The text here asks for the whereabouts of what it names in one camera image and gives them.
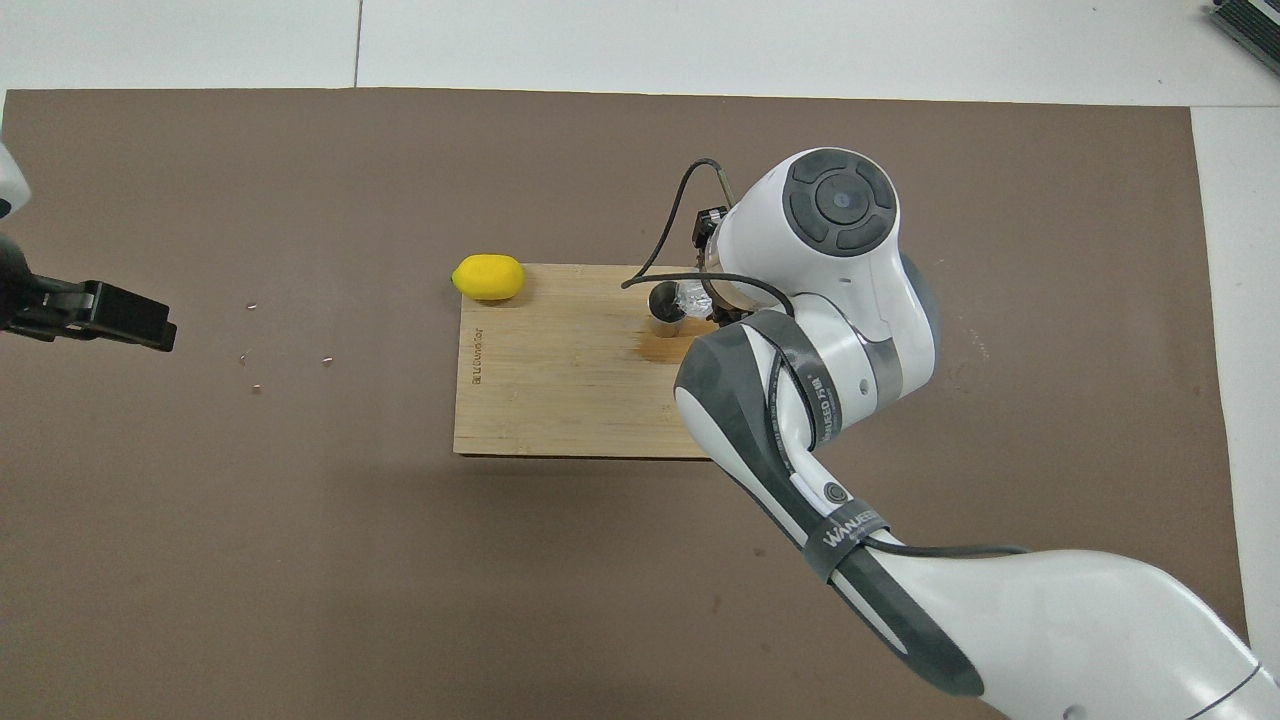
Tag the wooden cutting board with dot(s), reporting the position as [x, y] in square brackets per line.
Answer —
[560, 380]

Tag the large brown table mat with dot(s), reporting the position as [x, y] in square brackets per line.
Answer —
[500, 600]

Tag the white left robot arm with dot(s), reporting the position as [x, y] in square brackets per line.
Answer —
[8, 180]

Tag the yellow lemon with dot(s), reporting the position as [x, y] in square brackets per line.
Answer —
[488, 277]

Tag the small clear glass cup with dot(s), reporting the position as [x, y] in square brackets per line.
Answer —
[693, 297]

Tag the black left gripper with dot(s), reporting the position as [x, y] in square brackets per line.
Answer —
[15, 295]

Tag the steel jigger cup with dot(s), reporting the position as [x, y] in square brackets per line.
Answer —
[665, 305]

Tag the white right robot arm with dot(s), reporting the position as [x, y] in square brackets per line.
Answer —
[840, 260]

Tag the grey ribbed device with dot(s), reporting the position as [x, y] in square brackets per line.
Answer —
[1250, 22]

